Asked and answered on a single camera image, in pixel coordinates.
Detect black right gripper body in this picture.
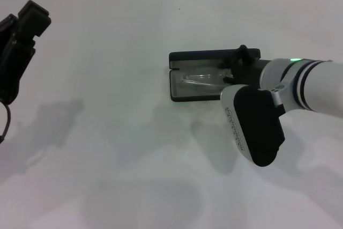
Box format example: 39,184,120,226
230,58,272,88

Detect clear plastic glasses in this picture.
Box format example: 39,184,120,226
176,72,231,93

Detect left arm cable with plug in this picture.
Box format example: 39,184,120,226
0,102,12,144

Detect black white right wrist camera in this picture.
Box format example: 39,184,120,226
219,84,286,168

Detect black glasses case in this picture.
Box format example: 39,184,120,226
168,47,262,103

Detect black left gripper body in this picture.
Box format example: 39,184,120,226
0,25,36,106

